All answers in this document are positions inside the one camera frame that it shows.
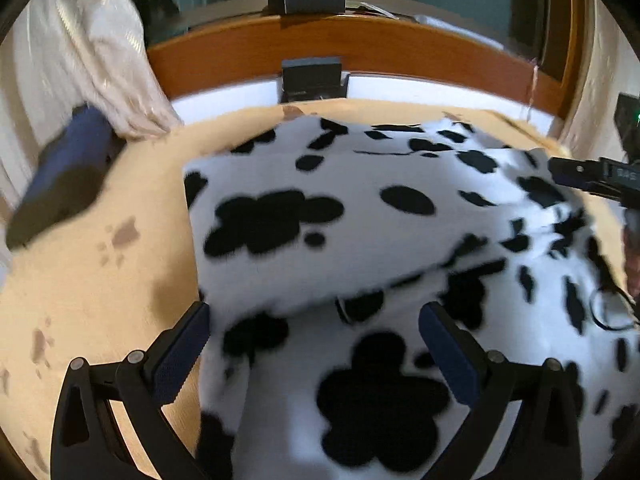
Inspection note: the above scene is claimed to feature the white paper packet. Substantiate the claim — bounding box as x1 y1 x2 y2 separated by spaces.
345 2 402 21

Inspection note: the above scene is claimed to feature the white mattress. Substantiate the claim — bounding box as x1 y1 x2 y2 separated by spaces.
171 71 557 134

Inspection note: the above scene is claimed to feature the thin hanging cord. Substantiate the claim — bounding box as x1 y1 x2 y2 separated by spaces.
524 56 542 122

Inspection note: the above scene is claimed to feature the yellow paw print blanket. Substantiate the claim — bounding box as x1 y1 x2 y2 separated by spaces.
0 99 626 480

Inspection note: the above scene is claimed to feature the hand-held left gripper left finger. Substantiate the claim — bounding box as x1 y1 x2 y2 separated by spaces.
50 301 212 480

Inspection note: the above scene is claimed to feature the cream patterned curtain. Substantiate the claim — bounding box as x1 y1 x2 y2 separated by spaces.
0 0 184 283
554 0 640 161

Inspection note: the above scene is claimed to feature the person's right hand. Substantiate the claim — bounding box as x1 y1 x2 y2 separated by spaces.
621 209 640 303

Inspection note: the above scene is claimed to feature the black cord loop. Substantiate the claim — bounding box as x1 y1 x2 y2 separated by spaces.
589 284 638 332

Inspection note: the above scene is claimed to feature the wooden headboard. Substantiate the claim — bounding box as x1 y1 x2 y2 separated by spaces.
146 11 577 122

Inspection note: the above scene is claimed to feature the cow print fleece garment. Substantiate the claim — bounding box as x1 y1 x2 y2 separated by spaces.
182 116 640 480

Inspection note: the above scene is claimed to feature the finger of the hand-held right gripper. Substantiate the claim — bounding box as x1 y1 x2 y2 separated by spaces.
547 156 608 192

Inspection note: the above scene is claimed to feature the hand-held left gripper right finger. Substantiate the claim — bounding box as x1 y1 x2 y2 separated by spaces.
419 301 583 480

